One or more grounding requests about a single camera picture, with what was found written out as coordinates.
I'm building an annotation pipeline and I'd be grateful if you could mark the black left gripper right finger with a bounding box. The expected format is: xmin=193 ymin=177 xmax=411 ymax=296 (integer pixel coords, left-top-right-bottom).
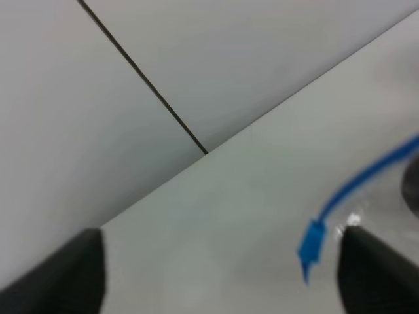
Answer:
xmin=337 ymin=226 xmax=418 ymax=314

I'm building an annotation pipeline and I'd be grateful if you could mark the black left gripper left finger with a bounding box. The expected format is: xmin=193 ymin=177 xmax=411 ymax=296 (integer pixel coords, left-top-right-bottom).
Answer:
xmin=1 ymin=228 xmax=107 ymax=313

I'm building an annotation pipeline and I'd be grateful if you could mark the clear zip bag blue seal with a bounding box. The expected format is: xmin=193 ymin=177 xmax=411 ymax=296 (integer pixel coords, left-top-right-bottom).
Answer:
xmin=297 ymin=134 xmax=418 ymax=285

